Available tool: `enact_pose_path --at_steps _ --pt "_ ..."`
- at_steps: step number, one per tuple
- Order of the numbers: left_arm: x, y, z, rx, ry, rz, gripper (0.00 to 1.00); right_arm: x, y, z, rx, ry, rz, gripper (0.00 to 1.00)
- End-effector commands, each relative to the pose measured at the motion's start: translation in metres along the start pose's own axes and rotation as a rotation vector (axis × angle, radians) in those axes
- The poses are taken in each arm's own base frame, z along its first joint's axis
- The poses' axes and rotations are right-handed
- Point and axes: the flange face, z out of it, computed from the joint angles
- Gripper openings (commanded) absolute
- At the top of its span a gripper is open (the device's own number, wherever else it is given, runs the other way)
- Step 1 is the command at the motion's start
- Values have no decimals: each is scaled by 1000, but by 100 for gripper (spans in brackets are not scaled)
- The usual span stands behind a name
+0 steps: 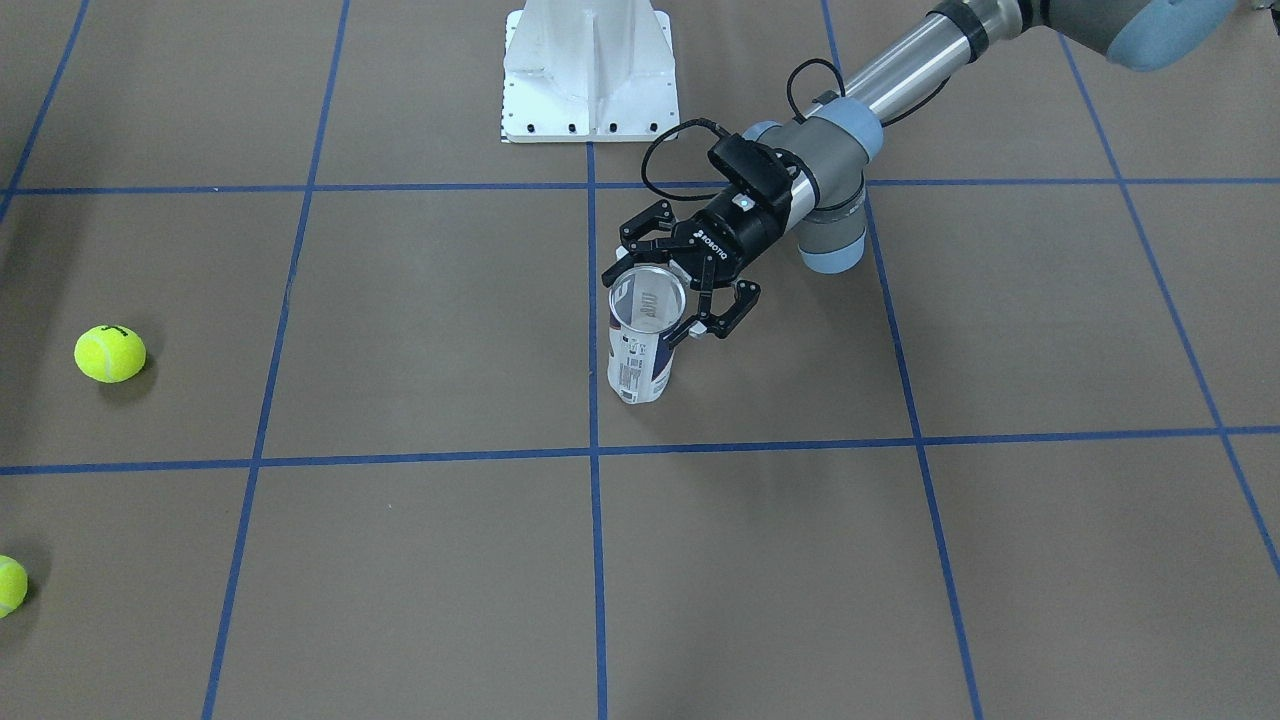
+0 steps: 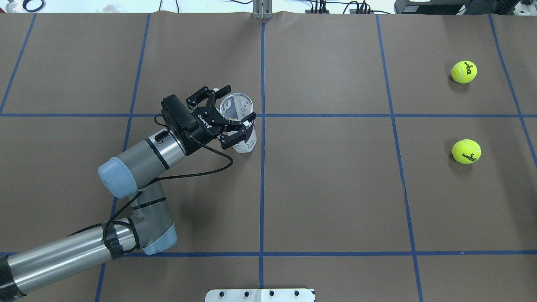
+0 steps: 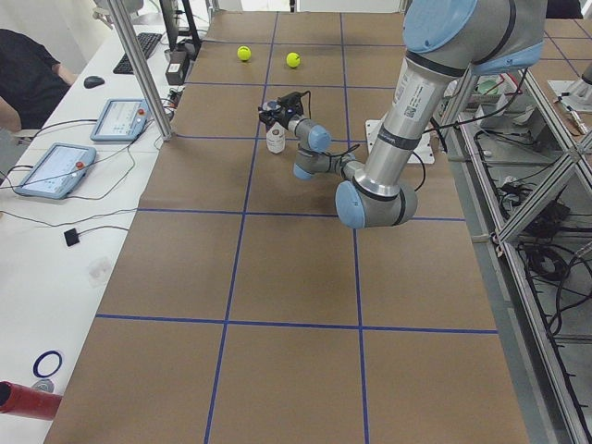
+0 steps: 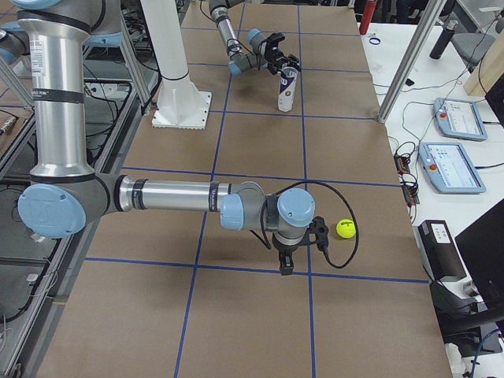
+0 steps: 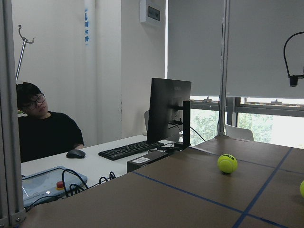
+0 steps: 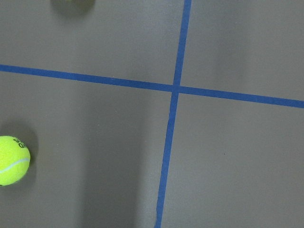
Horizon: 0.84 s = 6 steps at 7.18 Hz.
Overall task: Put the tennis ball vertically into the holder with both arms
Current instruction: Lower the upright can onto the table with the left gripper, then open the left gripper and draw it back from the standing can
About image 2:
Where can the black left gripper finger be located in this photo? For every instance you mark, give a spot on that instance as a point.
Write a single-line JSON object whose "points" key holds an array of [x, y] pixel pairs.
{"points": [[239, 133], [208, 95]]}

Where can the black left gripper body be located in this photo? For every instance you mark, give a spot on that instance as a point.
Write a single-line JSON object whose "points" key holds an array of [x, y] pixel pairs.
{"points": [[200, 128]]}

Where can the yellow tennis ball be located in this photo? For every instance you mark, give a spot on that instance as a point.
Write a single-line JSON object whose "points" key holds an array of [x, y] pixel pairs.
{"points": [[466, 151], [464, 72]]}

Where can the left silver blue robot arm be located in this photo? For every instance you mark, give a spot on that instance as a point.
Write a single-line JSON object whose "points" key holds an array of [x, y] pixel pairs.
{"points": [[52, 138]]}

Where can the black rectangular box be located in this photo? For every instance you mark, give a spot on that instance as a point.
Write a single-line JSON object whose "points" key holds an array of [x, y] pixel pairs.
{"points": [[428, 7]]}

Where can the aluminium frame post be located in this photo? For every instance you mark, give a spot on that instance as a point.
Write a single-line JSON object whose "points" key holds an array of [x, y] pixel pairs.
{"points": [[262, 9]]}

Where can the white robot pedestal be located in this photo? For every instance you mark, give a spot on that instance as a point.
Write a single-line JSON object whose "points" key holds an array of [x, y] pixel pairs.
{"points": [[261, 295]]}

